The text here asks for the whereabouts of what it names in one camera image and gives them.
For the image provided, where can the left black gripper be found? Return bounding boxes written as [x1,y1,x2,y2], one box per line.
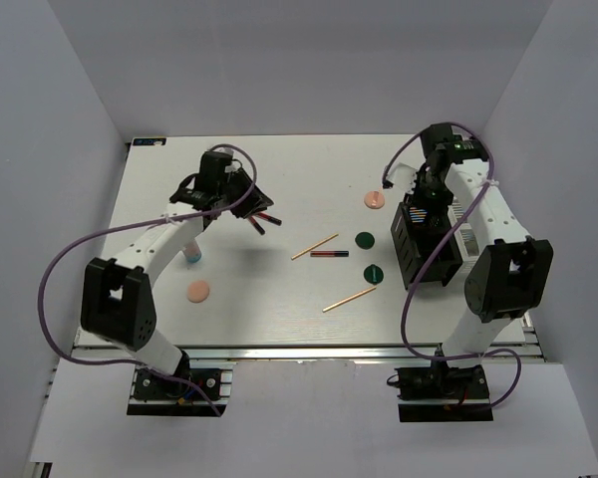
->
[217,168,272,220]

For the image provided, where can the red black lip gloss tube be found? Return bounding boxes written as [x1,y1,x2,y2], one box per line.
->
[256,213,283,226]

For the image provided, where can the wooden stick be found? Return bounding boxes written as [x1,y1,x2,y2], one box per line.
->
[322,285,377,314]
[290,233,339,261]

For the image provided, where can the red lip gloss blue cap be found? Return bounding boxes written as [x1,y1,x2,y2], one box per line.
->
[310,250,350,258]

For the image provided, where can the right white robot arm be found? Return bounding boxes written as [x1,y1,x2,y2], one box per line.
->
[413,122,553,397]

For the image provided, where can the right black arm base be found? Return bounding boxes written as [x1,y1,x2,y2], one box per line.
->
[386,361,493,423]

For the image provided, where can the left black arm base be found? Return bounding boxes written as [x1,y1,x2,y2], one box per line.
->
[127,363,233,417]

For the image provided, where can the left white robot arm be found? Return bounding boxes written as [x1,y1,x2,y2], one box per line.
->
[80,144,273,397]

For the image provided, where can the black slotted organizer box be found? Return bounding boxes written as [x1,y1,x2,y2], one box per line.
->
[391,201,463,289]

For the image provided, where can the white slotted organizer box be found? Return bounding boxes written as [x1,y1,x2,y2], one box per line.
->
[448,198,479,266]

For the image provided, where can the pink powder puff with ribbon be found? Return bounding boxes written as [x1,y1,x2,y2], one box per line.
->
[364,190,386,210]

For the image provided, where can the white bottle blue label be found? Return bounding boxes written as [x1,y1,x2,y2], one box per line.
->
[182,240,202,264]

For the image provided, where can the upper green round compact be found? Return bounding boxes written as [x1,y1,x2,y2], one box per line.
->
[355,231,376,250]

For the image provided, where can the green round compact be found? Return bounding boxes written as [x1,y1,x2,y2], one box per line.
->
[363,264,385,285]
[355,231,376,250]

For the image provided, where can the lower green round compact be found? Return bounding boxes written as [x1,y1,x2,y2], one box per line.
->
[363,264,385,285]

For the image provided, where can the plain pink powder puff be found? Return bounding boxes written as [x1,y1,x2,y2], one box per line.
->
[186,280,210,304]

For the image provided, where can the left blue corner sticker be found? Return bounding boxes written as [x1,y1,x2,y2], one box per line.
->
[132,137,166,147]

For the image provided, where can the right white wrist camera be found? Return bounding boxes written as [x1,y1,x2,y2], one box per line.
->
[382,162,418,193]

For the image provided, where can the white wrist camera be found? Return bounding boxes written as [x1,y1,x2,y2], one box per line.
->
[382,162,418,193]
[224,158,243,175]

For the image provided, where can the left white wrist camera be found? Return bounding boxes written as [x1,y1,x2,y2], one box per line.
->
[224,158,243,175]

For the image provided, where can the aluminium table rail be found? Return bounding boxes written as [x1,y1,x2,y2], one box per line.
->
[73,344,544,362]

